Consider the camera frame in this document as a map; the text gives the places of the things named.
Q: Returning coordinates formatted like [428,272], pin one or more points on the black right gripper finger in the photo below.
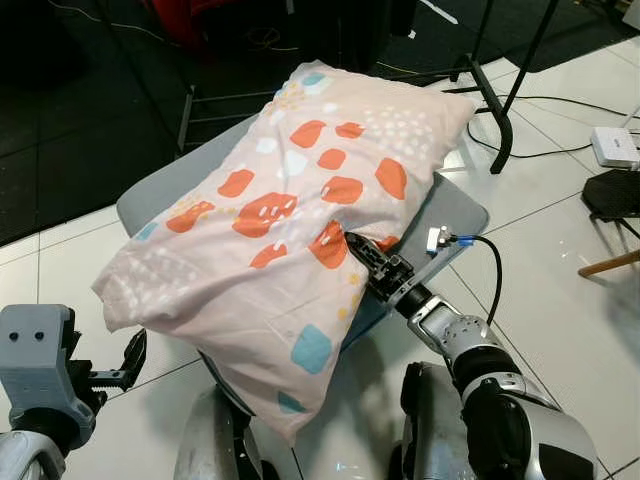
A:
[360,246]

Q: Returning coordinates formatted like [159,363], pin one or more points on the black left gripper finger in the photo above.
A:
[134,360]

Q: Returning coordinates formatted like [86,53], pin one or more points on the pink pillow with orange spots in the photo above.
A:
[300,190]

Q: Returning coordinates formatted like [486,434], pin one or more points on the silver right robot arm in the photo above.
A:
[520,425]

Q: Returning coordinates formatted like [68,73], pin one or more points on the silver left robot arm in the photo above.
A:
[40,445]

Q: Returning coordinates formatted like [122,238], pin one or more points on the silver left robot leg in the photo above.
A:
[215,440]

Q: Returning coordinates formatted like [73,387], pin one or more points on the silver robot leg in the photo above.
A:
[215,440]
[430,425]

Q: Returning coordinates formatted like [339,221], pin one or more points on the wooden stick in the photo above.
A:
[610,263]

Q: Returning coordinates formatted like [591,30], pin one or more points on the silver right robot leg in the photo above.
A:
[430,425]

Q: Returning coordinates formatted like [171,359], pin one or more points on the black flat base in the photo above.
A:
[612,195]

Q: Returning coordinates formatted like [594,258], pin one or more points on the black metal stand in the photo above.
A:
[498,110]

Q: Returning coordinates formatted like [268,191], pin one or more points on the white power box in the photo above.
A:
[615,147]

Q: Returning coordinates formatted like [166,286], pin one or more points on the red fabric object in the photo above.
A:
[200,20]

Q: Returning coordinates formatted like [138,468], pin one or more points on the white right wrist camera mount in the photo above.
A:
[438,239]

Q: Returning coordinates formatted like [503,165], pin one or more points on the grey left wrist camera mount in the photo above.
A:
[35,355]

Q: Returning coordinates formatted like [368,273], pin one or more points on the grey metal frame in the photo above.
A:
[186,120]

